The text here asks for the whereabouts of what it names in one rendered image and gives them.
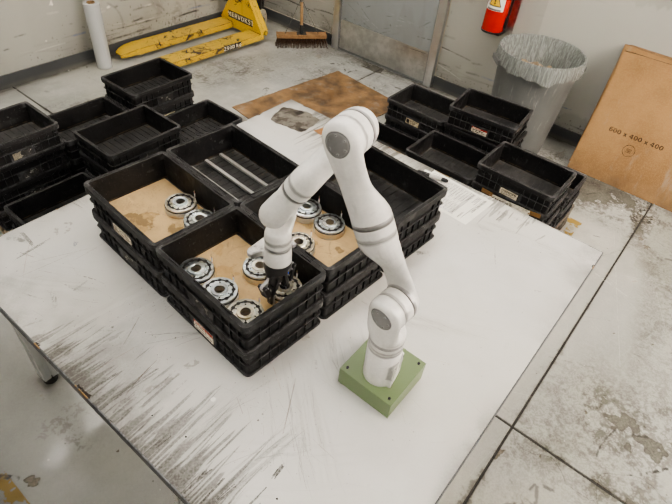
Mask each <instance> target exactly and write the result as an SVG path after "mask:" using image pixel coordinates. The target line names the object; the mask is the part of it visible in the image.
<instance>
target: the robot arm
mask: <svg viewBox="0 0 672 504"><path fill-rule="evenodd" d="M378 134H379V124H378V120H377V118H376V116H375V115H374V114H373V113H372V112H371V111H370V110H369V109H367V108H364V107H360V106H354V107H351V108H348V109H346V110H344V111H342V112H341V113H340V114H338V115H337V116H335V117H334V118H332V119H331V120H330V121H329V122H327V124H326V125H325V126H324V128H323V131H322V143H323V144H322V145H321V146H320V147H319V148H318V149H317V150H316V151H315V152H314V153H313V154H312V155H311V156H309V157H308V158H307V159H306V160H305V161H304V162H302V163H301V164H300V165H299V166H298V167H297V168H296V169H295V170H294V171H293V172H292V173H291V174H290V175H289V176H288V177H287V179H286V180H285V181H284V182H283V184H282V185H281V186H280V188H279V189H278V190H277V191H276V192H274V193H273V194H272V195H271V196H270V197H269V198H268V199H267V200H266V201H265V202H264V203H263V204H262V205H261V207H260V209H259V219H260V221H261V223H262V224H263V225H264V226H266V228H265V232H264V237H263V238H262V239H260V240H259V241H258V242H256V243H255V244H254V245H252V246H251V247H250V248H248V250H247V256H248V257H250V258H255V257H260V256H263V261H264V270H265V273H266V277H265V282H264V283H263V284H259V285H258V289H259V291H260V293H261V295H262V296H263V297H265V298H267V302H268V303H269V304H271V305H275V297H276V296H275V294H276V291H277V290H278V288H279V286H280V288H282V289H287V286H288V284H289V283H288V282H289V281H292V279H293V276H294V272H295V268H296V265H297V264H296V263H294V262H293V261H292V247H291V243H292V230H293V227H294V223H295V219H296V216H297V210H298V208H299V207H301V206H302V205H303V204H304V203H306V202H307V201H308V200H309V199H310V198H311V197H312V196H313V195H314V194H315V193H316V192H317V191H318V190H319V189H320V188H321V187H322V186H323V184H324V183H325V182H326V181H327V180H328V179H329V178H330V177H331V176H332V175H333V174H335V177H336V179H337V181H338V184H339V187H340V189H341V192H342V195H343V198H344V201H345V204H346V207H347V210H348V214H349V217H350V221H351V225H352V228H353V231H354V235H355V238H356V241H357V244H358V247H359V248H360V250H361V251H362V252H363V253H364V254H365V255H366V256H367V257H369V258H370V259H371V260H373V261H374V262H375V263H377V264H378V265H379V266H380V267H381V268H382V269H383V271H384V274H385V276H386V280H387V288H386V289H385V290H384V291H382V292H381V293H380V294H379V295H378V296H377V297H375V298H374V299H373V300H372V301H371V303H370V305H369V309H368V320H367V327H368V331H369V336H368V342H367V348H366V354H365V360H364V365H363V374H364V377H365V379H366V380H367V381H368V382H369V383H370V384H372V385H374V386H377V387H388V388H390V387H391V386H392V384H393V382H394V380H395V379H396V377H397V375H398V373H400V372H399V371H400V367H401V364H402V360H403V357H404V352H403V348H404V344H405V341H406V336H407V331H406V327H405V324H406V323H407V322H408V321H409V320H411V319H412V318H413V317H414V316H415V315H416V313H417V312H418V310H419V307H420V303H419V298H418V294H417V291H416V289H415V286H414V284H413V281H412V278H411V276H410V273H409V270H408V268H407V265H406V262H405V258H404V255H403V252H402V248H401V245H400V241H399V237H398V232H397V227H396V224H395V220H394V216H393V213H392V210H391V208H390V206H389V204H388V203H387V201H386V200H385V199H384V198H383V197H382V196H381V195H380V194H379V193H378V191H377V190H376V189H375V188H374V187H373V185H372V184H371V181H370V179H369V176H368V172H367V169H366V165H365V160H364V153H365V152H366V151H367V150H368V149H370V148H371V147H372V145H373V144H374V143H375V141H376V139H377V137H378ZM288 273H290V276H289V275H288ZM270 289H271V290H272V292H271V291H270Z"/></svg>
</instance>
